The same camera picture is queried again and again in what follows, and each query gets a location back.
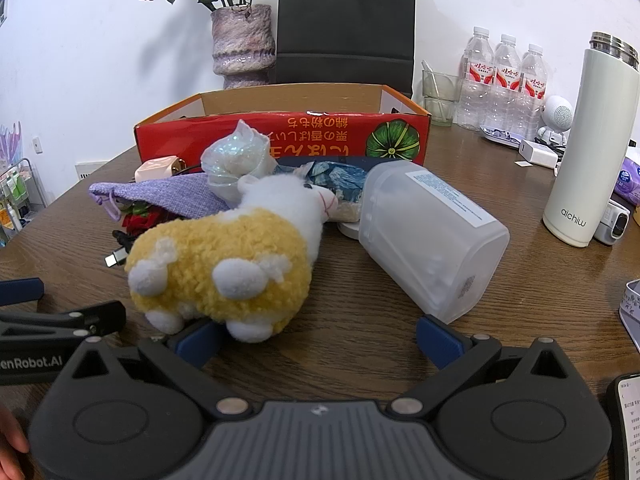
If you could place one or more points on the white thermos bottle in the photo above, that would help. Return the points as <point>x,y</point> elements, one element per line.
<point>587,150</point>

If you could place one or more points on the iridescent plastic bag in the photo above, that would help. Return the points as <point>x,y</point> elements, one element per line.
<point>235,155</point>

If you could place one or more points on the person's left hand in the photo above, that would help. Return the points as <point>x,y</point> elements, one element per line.
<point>11,432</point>

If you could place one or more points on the black smartphone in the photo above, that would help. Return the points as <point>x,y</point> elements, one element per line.
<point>627,430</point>

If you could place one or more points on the white round disc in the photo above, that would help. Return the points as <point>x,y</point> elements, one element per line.
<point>349,230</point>

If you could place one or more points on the translucent plastic container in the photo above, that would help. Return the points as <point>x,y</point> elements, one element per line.
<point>425,240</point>

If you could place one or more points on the white charger block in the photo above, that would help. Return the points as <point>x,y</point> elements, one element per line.
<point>537,154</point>

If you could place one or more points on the yellow and white plush sheep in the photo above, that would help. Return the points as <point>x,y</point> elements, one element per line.
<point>225,240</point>

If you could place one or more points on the purple textured vase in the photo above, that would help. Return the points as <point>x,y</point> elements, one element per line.
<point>242,42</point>

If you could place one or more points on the white robot toy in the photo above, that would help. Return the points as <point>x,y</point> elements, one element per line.
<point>557,115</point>

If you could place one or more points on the purple tissue pack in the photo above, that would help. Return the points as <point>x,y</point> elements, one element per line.
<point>629,180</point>

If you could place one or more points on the red cardboard box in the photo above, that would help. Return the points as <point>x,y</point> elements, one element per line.
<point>320,132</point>

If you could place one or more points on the purple cloth pouch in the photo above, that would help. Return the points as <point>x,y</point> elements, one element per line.
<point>165,192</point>

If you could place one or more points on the small white camera device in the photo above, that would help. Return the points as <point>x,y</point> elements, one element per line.
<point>612,222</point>

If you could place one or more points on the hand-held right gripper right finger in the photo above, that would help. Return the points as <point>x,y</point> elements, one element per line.
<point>437,337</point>

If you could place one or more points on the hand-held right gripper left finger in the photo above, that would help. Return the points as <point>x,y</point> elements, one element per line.
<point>197,342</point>

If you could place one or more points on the blue and white dish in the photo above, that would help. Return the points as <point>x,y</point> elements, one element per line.
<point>500,136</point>

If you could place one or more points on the black paper bag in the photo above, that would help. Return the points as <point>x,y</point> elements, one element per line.
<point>345,15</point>

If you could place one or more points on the wooden desktop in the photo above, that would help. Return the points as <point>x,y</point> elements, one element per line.
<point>345,305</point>

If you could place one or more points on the metal tin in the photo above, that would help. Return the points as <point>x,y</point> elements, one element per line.
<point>631,315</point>

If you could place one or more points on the pink charger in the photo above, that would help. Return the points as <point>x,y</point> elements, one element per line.
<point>155,169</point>

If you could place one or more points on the dark blue case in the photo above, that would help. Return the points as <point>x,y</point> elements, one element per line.
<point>350,162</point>

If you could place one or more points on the blue patterned packet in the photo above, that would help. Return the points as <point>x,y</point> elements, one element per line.
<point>335,175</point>

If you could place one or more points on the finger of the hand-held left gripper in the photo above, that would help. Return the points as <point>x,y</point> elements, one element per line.
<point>95,317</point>
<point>20,291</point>

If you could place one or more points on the clear water bottle red label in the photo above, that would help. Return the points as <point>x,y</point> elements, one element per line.
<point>534,95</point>
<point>477,85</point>
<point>507,90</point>

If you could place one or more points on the clear glass cup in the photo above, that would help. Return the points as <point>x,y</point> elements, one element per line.
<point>441,85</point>
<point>440,112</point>

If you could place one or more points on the red artificial rose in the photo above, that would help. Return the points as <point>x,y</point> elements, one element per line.
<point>140,221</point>

